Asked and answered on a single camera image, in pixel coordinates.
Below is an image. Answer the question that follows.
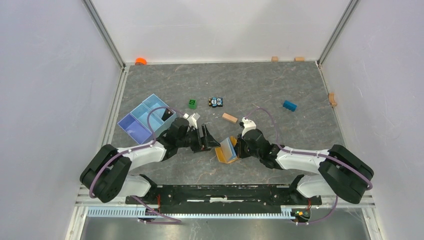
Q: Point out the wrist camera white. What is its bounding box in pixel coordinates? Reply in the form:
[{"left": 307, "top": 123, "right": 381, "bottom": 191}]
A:
[
  {"left": 183, "top": 113, "right": 200, "bottom": 129},
  {"left": 239, "top": 117, "right": 257, "bottom": 137}
]

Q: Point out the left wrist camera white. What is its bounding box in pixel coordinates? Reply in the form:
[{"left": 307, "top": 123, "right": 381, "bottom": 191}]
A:
[{"left": 183, "top": 113, "right": 200, "bottom": 129}]

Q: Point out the aluminium frame rail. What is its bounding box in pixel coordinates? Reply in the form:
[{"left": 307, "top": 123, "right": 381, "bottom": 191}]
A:
[{"left": 74, "top": 184, "right": 376, "bottom": 209}]

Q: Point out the orange round cap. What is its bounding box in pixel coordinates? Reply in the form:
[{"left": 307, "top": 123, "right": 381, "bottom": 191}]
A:
[{"left": 134, "top": 57, "right": 147, "bottom": 65}]

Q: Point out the green toy brick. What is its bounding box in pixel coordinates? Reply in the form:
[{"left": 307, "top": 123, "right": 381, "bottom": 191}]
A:
[{"left": 188, "top": 99, "right": 197, "bottom": 110}]

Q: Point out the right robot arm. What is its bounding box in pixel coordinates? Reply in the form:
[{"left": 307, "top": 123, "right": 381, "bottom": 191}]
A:
[{"left": 235, "top": 129, "right": 374, "bottom": 204}]

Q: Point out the blue three-compartment tray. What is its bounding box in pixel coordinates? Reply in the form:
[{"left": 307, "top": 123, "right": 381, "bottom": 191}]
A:
[{"left": 117, "top": 93, "right": 177, "bottom": 145}]

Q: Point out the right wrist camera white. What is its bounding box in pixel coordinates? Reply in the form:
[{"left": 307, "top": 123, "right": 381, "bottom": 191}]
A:
[{"left": 239, "top": 117, "right": 257, "bottom": 137}]

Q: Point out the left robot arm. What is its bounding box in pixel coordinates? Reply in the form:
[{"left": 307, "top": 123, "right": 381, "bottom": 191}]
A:
[{"left": 79, "top": 117, "right": 220, "bottom": 204}]

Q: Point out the curved wooden piece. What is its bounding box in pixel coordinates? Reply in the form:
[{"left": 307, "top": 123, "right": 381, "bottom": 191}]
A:
[{"left": 328, "top": 92, "right": 338, "bottom": 108}]

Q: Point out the small wooden block right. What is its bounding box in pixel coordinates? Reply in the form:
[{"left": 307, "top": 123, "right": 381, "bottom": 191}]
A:
[{"left": 294, "top": 56, "right": 305, "bottom": 62}]

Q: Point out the blue toy brick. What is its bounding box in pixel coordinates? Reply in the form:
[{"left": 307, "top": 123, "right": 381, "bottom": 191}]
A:
[{"left": 282, "top": 100, "right": 297, "bottom": 112}]

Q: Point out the orange card holder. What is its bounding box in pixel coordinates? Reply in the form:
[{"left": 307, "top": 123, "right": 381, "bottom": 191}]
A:
[{"left": 214, "top": 136, "right": 239, "bottom": 164}]

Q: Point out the light blue cable duct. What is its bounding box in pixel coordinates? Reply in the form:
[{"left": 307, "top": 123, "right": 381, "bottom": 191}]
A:
[{"left": 86, "top": 206, "right": 295, "bottom": 220}]

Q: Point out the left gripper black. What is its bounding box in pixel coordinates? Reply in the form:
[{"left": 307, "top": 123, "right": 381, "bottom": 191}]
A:
[{"left": 177, "top": 124, "right": 221, "bottom": 153}]

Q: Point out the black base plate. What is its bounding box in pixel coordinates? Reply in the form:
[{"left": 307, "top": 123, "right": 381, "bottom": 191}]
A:
[{"left": 141, "top": 184, "right": 322, "bottom": 214}]

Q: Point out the small toy car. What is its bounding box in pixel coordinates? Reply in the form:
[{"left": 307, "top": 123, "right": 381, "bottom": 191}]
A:
[{"left": 208, "top": 97, "right": 223, "bottom": 108}]

